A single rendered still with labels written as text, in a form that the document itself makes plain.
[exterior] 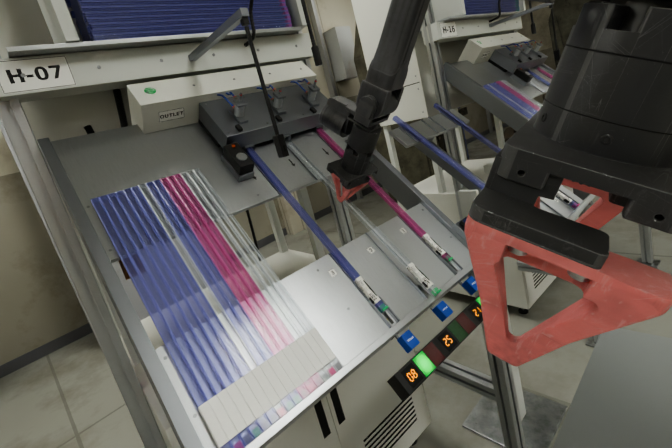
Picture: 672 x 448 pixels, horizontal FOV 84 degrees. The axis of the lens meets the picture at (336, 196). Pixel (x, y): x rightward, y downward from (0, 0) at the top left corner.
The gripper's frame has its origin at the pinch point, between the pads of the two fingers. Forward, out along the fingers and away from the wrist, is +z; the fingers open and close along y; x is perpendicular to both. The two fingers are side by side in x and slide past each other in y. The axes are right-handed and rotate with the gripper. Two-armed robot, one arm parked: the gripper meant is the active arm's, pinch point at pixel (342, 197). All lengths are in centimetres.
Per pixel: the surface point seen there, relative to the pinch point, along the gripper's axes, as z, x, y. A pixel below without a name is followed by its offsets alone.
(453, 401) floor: 79, 50, -40
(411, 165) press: 151, -107, -253
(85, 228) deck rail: 1, -16, 48
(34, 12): -14, -72, 39
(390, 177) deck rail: 1.7, -1.0, -19.5
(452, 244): 3.0, 22.7, -16.6
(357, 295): 4.0, 19.7, 12.8
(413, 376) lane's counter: 6.4, 36.5, 13.9
